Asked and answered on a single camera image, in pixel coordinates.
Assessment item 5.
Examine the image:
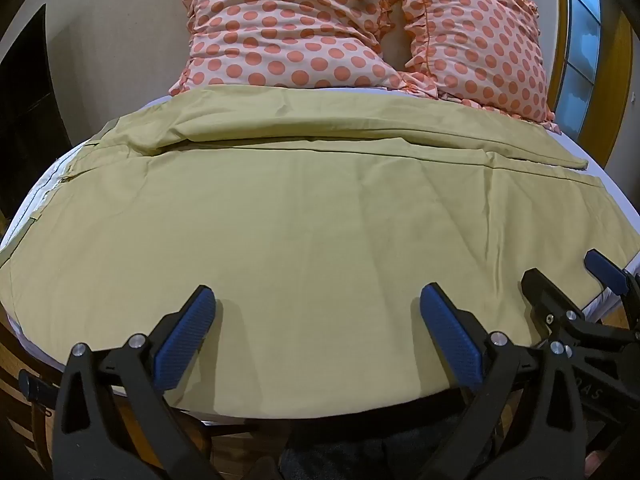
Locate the bed with white sheet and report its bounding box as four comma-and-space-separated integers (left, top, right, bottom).
0, 82, 640, 423

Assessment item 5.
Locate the large orange polka dot pillow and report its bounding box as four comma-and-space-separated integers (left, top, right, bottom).
168, 0, 407, 97

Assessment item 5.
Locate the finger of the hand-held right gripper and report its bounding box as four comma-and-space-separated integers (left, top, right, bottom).
521, 268, 640, 348
583, 248, 640, 311

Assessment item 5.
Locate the window with yellow frame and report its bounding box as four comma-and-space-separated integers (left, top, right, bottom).
487, 0, 635, 171

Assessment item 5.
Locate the olive green bed sheet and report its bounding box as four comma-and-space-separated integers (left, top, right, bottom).
0, 85, 640, 420

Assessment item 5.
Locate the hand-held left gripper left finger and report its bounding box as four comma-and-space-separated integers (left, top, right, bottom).
52, 285, 218, 480

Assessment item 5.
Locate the dark door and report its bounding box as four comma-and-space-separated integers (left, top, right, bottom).
0, 4, 72, 221

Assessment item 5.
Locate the small orange polka dot pillow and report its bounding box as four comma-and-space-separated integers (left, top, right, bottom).
395, 0, 557, 133

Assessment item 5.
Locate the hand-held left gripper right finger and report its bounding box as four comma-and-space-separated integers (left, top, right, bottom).
419, 282, 597, 480

